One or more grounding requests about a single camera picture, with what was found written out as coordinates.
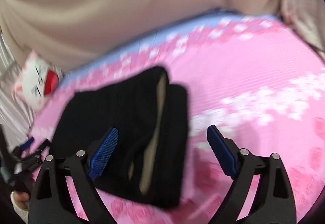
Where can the person's left hand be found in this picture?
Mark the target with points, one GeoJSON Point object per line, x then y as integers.
{"type": "Point", "coordinates": [19, 198]}

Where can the cat face pillow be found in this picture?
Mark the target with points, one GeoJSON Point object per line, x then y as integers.
{"type": "Point", "coordinates": [33, 82]}

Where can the white pleated curtain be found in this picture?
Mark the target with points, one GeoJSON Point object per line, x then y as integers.
{"type": "Point", "coordinates": [10, 117]}

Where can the pink floral bed sheet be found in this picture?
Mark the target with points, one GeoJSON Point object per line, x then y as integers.
{"type": "Point", "coordinates": [241, 74]}

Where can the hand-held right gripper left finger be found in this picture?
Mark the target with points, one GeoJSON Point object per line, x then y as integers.
{"type": "Point", "coordinates": [104, 153]}

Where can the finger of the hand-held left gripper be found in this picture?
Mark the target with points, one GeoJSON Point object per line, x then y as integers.
{"type": "Point", "coordinates": [26, 143]}
{"type": "Point", "coordinates": [38, 156]}

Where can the black pants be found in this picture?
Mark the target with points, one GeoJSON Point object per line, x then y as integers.
{"type": "Point", "coordinates": [121, 112]}

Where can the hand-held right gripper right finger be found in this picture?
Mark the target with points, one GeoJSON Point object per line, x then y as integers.
{"type": "Point", "coordinates": [222, 153]}

